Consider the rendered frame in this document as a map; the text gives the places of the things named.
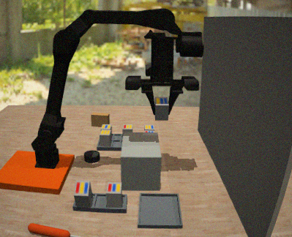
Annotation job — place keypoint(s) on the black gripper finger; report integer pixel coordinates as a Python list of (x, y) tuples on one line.
[(172, 98), (150, 97)]

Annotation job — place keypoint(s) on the grey flat panel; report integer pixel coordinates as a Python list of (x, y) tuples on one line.
[(245, 117)]

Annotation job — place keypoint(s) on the orange-handled screwdriver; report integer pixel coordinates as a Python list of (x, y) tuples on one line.
[(49, 231)]

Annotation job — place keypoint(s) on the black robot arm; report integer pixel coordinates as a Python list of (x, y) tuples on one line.
[(65, 43)]

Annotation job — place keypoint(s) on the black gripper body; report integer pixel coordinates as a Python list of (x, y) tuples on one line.
[(161, 75)]

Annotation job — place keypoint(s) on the black short cylinder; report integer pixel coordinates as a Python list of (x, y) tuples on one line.
[(92, 156)]

